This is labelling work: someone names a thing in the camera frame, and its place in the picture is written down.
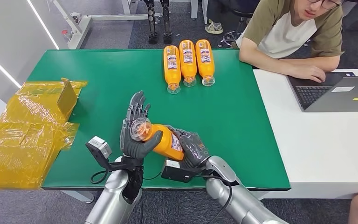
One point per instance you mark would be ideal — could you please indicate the seated person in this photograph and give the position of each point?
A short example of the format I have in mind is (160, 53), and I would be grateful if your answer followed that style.
(284, 34)

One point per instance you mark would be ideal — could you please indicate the orange juice bottle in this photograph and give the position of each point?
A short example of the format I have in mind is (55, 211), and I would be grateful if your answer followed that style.
(187, 61)
(172, 65)
(205, 59)
(165, 143)

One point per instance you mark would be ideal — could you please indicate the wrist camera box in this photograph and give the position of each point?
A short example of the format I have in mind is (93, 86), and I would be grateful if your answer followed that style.
(177, 174)
(100, 146)

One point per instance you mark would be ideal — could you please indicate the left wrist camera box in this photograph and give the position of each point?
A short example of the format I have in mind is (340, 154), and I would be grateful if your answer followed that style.
(100, 146)

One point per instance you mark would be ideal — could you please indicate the person's right hand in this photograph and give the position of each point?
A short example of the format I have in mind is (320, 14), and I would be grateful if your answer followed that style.
(309, 73)

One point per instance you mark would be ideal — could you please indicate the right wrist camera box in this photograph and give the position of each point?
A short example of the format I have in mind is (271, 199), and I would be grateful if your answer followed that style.
(177, 174)

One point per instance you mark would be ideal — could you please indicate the yellow taped cardboard box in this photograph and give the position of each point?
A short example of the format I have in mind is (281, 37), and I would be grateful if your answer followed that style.
(21, 133)

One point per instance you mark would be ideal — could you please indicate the white furniture leg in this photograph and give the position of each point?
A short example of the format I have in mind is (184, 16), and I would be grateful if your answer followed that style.
(194, 8)
(205, 10)

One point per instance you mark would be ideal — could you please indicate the person's left forearm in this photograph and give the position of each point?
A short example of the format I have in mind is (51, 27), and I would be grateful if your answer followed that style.
(321, 63)

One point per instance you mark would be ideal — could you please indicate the office chair base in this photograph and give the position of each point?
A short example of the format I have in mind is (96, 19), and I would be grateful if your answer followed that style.
(230, 39)

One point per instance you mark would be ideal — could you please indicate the white metal frame stand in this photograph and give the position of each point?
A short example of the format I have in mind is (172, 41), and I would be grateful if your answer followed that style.
(80, 32)

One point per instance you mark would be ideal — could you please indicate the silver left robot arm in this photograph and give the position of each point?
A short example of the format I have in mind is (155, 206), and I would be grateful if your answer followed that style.
(114, 198)

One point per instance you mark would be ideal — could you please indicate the person in dark trousers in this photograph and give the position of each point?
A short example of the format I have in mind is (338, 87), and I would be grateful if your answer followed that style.
(214, 28)

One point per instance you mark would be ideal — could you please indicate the black robot leg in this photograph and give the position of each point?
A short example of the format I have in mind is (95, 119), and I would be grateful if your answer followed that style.
(152, 21)
(166, 21)

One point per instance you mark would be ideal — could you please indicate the grey laptop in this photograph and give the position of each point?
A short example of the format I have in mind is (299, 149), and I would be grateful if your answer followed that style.
(339, 99)

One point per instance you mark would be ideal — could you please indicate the white table leg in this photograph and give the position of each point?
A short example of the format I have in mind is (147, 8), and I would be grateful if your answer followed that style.
(80, 196)

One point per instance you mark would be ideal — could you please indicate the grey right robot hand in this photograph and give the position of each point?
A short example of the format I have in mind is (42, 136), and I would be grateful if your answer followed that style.
(193, 148)

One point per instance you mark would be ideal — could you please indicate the person's right forearm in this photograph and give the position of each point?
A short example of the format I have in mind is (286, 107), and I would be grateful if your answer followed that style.
(265, 62)

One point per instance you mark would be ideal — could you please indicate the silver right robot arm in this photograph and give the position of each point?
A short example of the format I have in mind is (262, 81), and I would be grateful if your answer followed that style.
(244, 201)

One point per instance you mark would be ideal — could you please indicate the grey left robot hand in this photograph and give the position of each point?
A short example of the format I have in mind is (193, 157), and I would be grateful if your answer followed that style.
(132, 150)

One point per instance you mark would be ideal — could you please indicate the red knob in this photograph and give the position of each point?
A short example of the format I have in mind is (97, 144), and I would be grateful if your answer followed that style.
(64, 32)

